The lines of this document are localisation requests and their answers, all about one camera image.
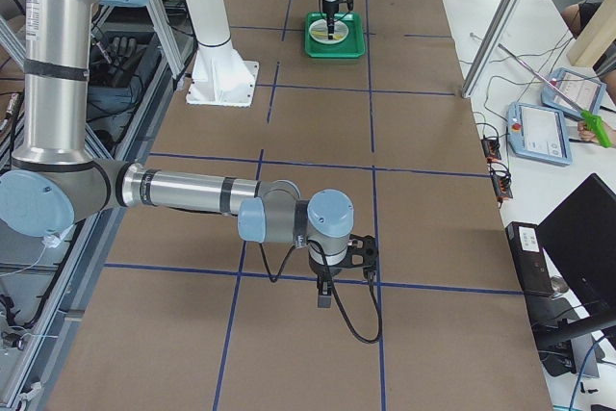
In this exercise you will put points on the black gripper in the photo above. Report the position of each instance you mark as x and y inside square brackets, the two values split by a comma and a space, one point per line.
[323, 270]
[330, 8]

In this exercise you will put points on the person hand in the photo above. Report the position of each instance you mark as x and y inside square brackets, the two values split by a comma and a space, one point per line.
[587, 135]

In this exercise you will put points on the white round plate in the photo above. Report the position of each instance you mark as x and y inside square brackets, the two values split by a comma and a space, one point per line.
[319, 31]

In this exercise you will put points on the green plastic tray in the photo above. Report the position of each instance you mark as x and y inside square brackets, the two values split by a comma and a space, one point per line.
[352, 47]

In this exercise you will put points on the orange black adapter far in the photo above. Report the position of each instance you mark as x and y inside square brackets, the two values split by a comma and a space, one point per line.
[491, 149]

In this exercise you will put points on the orange black adapter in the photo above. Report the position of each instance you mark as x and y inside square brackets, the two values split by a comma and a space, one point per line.
[501, 181]
[491, 149]

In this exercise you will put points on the black desktop box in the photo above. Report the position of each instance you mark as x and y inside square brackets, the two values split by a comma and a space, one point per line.
[529, 258]

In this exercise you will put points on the orange black adapter near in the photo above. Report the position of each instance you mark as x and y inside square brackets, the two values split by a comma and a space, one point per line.
[501, 181]

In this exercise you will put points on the blue teach pendant near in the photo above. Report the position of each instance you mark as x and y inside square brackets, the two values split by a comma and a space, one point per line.
[539, 133]

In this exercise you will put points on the blue teach pendant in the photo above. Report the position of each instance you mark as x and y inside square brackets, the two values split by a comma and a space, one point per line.
[587, 92]
[539, 133]

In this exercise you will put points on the wooden board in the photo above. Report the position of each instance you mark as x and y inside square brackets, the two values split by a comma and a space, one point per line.
[595, 21]

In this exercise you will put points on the black computer monitor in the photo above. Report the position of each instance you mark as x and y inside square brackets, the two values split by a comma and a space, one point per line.
[579, 237]

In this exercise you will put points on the blue teach pendant far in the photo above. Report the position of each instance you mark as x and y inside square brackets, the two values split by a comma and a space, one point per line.
[587, 92]

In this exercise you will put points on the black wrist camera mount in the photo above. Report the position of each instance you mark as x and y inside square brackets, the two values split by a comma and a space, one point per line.
[362, 253]

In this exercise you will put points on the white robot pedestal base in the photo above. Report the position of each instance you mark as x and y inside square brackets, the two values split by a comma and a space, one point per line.
[220, 76]

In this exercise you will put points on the aluminium frame post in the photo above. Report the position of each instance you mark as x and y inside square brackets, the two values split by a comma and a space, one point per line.
[488, 44]

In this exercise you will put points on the green handled reacher stick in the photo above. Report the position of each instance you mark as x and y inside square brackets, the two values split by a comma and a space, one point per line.
[593, 123]

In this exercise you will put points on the aluminium table frame rail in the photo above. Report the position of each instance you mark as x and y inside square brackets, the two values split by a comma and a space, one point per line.
[52, 287]

